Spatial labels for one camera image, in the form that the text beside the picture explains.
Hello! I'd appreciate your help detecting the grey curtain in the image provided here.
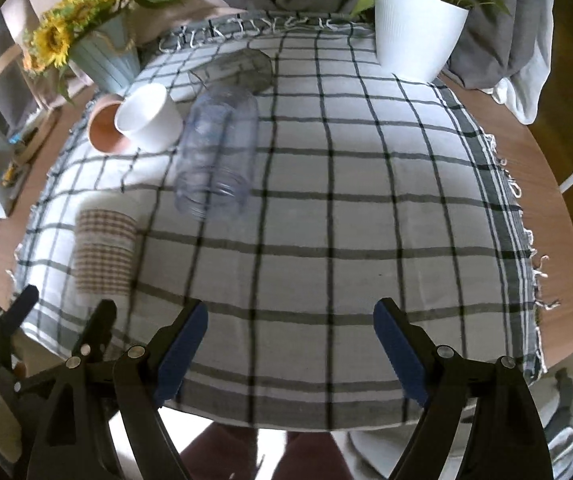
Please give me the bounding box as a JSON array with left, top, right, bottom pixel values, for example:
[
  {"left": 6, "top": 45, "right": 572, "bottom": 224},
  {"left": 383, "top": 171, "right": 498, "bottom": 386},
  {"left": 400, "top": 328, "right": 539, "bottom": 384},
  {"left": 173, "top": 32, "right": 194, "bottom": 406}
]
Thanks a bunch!
[{"left": 0, "top": 0, "right": 557, "bottom": 126}]

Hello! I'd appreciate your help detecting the checkered grey tablecloth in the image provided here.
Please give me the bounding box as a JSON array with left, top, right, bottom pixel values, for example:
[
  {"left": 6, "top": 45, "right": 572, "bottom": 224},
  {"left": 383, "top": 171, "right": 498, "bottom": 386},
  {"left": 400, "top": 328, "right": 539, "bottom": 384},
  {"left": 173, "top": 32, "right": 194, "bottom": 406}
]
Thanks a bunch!
[{"left": 15, "top": 13, "right": 545, "bottom": 431}]

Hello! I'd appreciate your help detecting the checkered paper cup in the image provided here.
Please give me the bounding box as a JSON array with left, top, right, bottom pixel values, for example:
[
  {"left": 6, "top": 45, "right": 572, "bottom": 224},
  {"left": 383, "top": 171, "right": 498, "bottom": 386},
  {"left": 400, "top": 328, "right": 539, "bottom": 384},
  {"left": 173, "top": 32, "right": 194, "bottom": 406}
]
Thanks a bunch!
[{"left": 74, "top": 208, "right": 137, "bottom": 299}]

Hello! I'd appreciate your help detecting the pink plastic cup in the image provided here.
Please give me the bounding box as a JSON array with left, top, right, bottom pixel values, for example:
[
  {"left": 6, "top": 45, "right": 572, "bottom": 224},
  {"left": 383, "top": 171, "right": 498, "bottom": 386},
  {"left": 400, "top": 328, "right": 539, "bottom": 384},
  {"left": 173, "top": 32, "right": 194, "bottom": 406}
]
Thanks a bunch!
[{"left": 87, "top": 93, "right": 129, "bottom": 155}]

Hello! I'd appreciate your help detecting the dark glass cup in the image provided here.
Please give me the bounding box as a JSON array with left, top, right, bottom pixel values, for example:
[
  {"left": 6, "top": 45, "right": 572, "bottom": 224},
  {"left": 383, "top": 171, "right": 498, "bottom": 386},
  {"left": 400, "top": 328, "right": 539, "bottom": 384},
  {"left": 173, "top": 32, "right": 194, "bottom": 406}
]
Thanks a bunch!
[{"left": 189, "top": 49, "right": 274, "bottom": 93}]

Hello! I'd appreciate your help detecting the sunflower bouquet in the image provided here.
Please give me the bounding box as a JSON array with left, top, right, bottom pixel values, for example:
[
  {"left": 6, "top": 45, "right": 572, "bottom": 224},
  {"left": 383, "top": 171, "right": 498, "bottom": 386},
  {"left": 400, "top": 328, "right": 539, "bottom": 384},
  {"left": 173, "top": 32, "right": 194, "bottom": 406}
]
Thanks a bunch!
[{"left": 23, "top": 0, "right": 183, "bottom": 101}]

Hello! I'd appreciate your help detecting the teal ribbed vase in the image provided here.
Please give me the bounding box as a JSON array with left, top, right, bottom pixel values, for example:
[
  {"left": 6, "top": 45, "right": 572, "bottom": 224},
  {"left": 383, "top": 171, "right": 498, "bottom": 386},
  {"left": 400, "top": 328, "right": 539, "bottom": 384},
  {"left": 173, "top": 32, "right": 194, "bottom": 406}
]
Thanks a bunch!
[{"left": 70, "top": 11, "right": 141, "bottom": 93}]

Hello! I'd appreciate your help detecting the white plant pot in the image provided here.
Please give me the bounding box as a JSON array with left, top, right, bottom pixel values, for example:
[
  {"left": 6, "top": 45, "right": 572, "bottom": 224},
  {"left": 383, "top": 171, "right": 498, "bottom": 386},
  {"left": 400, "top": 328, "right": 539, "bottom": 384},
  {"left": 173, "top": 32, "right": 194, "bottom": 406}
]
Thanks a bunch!
[{"left": 375, "top": 0, "right": 469, "bottom": 84}]

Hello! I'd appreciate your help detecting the white ceramic cup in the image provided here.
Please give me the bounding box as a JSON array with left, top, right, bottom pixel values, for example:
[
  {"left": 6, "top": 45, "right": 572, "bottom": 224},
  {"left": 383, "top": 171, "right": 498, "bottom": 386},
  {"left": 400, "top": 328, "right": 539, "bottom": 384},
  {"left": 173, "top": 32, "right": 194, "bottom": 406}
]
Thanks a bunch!
[{"left": 114, "top": 82, "right": 183, "bottom": 153}]

